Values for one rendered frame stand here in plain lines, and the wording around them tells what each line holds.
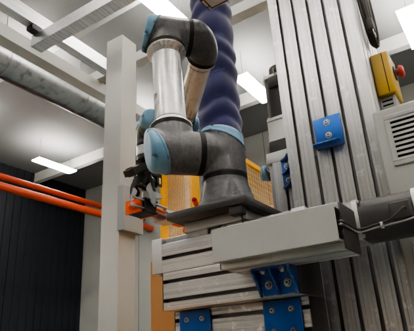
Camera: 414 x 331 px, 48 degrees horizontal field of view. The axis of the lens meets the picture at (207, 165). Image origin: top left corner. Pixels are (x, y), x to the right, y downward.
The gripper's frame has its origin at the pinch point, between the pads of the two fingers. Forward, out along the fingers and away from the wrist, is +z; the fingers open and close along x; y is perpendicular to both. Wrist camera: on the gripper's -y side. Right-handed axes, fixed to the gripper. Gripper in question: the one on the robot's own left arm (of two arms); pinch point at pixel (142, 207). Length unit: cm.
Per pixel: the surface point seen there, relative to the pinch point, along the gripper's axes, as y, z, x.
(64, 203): 585, -307, 748
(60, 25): 53, -177, 124
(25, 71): 238, -367, 437
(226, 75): 55, -81, -9
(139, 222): 103, -33, 91
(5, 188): 428, -306, 751
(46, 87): 281, -362, 443
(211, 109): 49, -61, -2
